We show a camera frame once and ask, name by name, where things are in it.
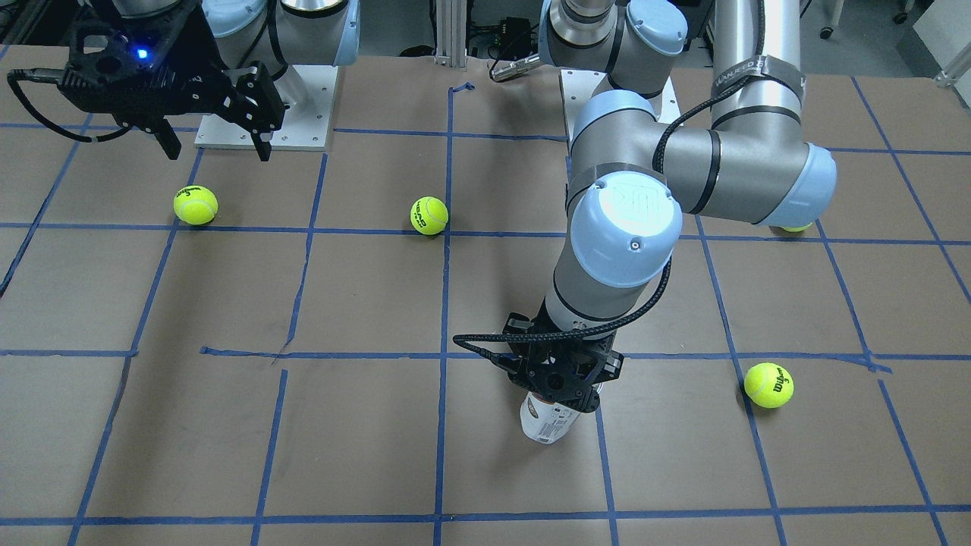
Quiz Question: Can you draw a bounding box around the clear tennis ball can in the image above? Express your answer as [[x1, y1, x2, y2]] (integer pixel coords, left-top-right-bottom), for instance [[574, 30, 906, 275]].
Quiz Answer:
[[520, 391, 583, 444]]

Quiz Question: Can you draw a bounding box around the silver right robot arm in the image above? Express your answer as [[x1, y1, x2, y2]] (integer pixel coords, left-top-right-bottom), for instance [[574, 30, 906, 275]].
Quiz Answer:
[[51, 1, 360, 160]]

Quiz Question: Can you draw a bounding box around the near tennis ball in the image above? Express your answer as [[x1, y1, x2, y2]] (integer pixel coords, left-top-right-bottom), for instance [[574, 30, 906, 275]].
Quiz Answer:
[[173, 184, 218, 225]]

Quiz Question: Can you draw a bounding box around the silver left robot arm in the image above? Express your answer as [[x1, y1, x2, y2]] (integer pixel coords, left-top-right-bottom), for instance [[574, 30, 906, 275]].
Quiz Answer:
[[492, 1, 837, 413]]

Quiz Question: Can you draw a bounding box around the tennis ball near left arm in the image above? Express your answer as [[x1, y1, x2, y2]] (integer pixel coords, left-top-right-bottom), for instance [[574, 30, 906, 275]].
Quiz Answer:
[[779, 222, 815, 233]]

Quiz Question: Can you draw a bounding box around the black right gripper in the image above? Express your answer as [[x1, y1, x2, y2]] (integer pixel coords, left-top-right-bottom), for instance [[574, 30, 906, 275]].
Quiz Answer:
[[58, 1, 284, 162]]

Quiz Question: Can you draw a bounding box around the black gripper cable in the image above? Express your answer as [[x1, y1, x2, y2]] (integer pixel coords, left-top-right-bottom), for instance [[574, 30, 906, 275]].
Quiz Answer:
[[453, 258, 674, 372]]

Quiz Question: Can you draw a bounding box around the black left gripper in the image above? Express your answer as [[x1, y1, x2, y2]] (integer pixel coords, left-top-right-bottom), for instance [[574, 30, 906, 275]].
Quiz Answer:
[[502, 333, 624, 413]]

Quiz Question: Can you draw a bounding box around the middle tennis ball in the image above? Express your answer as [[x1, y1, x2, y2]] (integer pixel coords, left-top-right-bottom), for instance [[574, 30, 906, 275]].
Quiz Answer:
[[409, 196, 450, 236]]

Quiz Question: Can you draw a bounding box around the Wilson 3 tennis ball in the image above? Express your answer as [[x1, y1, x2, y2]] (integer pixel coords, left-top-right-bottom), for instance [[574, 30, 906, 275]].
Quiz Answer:
[[743, 362, 794, 409]]

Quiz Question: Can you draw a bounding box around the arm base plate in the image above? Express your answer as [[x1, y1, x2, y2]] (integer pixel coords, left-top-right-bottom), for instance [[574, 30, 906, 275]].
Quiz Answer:
[[561, 69, 682, 140], [194, 64, 341, 152]]

